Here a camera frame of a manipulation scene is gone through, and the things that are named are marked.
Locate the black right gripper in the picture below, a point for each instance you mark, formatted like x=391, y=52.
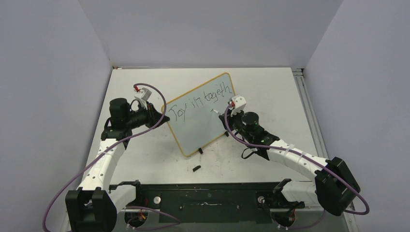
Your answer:
x=230, y=119

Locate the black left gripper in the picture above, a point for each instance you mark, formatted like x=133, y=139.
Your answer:
x=151, y=114

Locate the yellow framed whiteboard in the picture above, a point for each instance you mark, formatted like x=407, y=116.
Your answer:
x=192, y=123

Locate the black marker cap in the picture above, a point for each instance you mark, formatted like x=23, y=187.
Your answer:
x=196, y=168

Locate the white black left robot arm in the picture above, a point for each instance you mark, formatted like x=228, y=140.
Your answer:
x=91, y=208

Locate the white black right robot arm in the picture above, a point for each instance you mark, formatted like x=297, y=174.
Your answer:
x=331, y=183

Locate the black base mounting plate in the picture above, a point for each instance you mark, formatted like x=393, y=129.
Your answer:
x=216, y=203

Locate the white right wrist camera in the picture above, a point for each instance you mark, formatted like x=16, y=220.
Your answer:
x=237, y=104

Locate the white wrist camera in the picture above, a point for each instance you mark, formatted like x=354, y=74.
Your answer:
x=237, y=104
x=142, y=95

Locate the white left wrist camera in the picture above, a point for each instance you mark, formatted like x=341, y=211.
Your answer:
x=142, y=95

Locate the aluminium right side rail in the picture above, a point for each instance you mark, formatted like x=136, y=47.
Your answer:
x=310, y=114

